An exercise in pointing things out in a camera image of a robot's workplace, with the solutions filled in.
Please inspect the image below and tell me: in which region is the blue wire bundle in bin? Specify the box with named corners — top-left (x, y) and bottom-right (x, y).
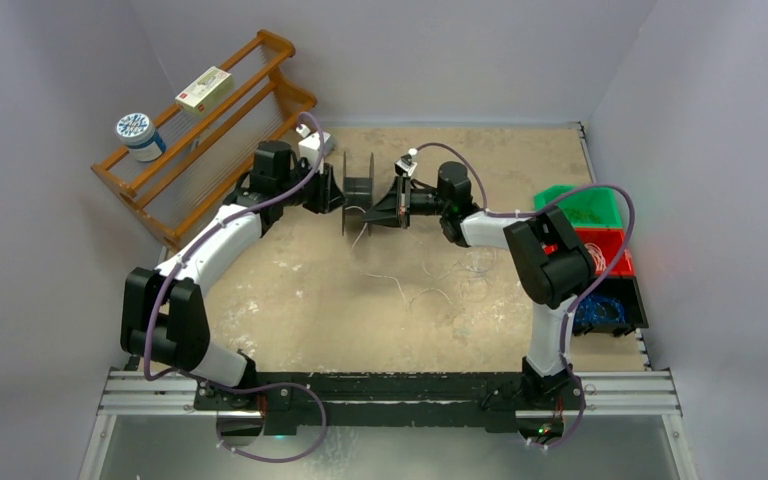
top-left (572, 294), bottom-right (627, 329)

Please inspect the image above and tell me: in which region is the green plastic bin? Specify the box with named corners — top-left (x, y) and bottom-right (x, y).
top-left (559, 188), bottom-right (623, 228)

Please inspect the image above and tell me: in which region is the green white cardboard box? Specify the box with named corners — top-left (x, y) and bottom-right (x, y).
top-left (174, 66), bottom-right (234, 117)

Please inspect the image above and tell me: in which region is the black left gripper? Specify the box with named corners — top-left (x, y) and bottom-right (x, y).
top-left (277, 158), bottom-right (347, 214)

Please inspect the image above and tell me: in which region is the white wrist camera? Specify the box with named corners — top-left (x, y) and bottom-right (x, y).
top-left (394, 148), bottom-right (418, 179)
top-left (295, 124), bottom-right (335, 164)

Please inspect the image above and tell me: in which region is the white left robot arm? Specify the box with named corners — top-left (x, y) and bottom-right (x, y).
top-left (120, 132), bottom-right (345, 409)

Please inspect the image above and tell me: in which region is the black perforated cable spool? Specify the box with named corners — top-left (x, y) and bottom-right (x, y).
top-left (341, 152), bottom-right (375, 234)

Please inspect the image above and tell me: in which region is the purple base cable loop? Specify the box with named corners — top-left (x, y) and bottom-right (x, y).
top-left (214, 382), bottom-right (328, 464)

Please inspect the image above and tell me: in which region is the orange wooden rack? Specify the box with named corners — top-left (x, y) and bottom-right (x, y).
top-left (91, 30), bottom-right (317, 251)

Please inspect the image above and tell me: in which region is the green wire bundle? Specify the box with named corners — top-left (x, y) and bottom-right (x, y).
top-left (559, 201), bottom-right (611, 227)

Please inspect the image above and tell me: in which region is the red plastic bin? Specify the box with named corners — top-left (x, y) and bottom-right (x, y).
top-left (574, 227), bottom-right (635, 276)

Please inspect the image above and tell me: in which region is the white thin cable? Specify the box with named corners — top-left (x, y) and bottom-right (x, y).
top-left (344, 205), bottom-right (501, 313)

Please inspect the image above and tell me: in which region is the blue white round jar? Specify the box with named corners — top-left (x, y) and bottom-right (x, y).
top-left (115, 112), bottom-right (167, 163)

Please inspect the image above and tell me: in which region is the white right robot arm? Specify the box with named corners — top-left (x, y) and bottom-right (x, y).
top-left (362, 161), bottom-right (595, 407)

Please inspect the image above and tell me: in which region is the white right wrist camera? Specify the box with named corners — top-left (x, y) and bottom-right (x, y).
top-left (394, 148), bottom-right (418, 179)

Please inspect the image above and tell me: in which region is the black plastic bin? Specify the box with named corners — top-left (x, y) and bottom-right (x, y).
top-left (572, 276), bottom-right (649, 337)

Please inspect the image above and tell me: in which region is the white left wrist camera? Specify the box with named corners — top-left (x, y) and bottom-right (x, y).
top-left (295, 124), bottom-right (335, 164)

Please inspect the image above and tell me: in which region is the white wire bundle in bin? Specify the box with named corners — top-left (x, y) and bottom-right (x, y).
top-left (582, 241), bottom-right (611, 274)

